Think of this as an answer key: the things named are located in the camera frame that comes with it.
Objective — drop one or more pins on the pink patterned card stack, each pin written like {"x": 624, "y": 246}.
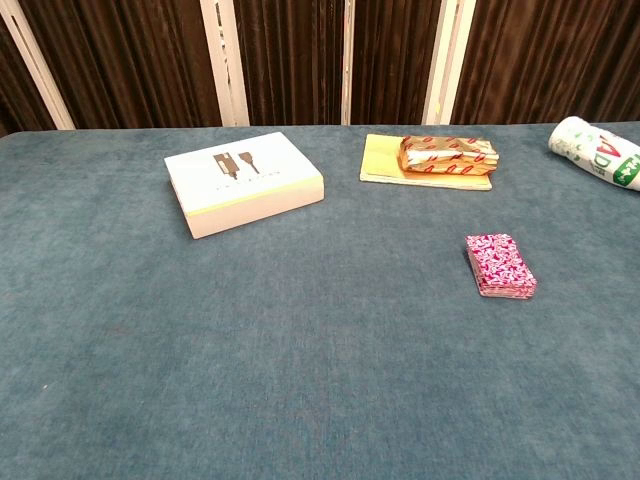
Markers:
{"x": 500, "y": 265}

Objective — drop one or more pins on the gold red package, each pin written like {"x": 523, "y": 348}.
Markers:
{"x": 445, "y": 155}

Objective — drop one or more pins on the yellow paper pad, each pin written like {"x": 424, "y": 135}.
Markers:
{"x": 380, "y": 162}

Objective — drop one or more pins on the white box with brown print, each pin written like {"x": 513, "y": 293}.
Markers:
{"x": 240, "y": 175}

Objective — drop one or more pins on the brown pleated curtain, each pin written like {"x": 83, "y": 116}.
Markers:
{"x": 130, "y": 60}
{"x": 295, "y": 60}
{"x": 550, "y": 60}
{"x": 20, "y": 100}
{"x": 390, "y": 60}

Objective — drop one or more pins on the white green printed bottle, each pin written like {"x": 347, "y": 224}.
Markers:
{"x": 600, "y": 152}

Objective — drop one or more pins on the thin white frame post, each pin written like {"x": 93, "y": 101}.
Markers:
{"x": 346, "y": 60}

